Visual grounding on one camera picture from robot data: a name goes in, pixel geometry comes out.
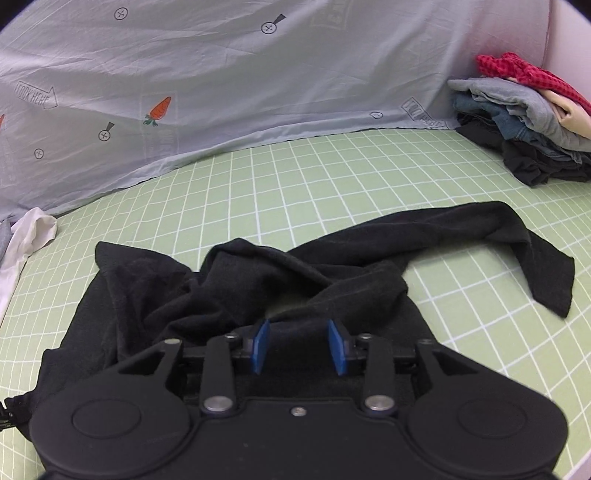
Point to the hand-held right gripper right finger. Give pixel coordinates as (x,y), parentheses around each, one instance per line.
(337,347)

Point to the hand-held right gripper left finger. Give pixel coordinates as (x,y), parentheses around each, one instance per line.
(260,347)

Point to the black knit sweater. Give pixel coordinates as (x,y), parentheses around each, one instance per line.
(323,277)

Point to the pile of folded clothes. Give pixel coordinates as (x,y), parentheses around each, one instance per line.
(517,99)

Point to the green checked bed sheet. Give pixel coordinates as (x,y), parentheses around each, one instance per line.
(323,180)

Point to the white garment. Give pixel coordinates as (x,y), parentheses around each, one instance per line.
(28,240)

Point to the grey carrot printed sheet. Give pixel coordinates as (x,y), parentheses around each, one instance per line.
(240,92)

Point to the black folded garment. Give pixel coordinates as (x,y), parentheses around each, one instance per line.
(531,161)

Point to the grey garment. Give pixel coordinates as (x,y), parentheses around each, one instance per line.
(2,240)

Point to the blue denim garment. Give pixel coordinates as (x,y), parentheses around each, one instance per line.
(508,123)

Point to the cream garment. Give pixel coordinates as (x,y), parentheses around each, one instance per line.
(565,110)

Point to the red checked garment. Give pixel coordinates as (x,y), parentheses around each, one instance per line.
(521,69)

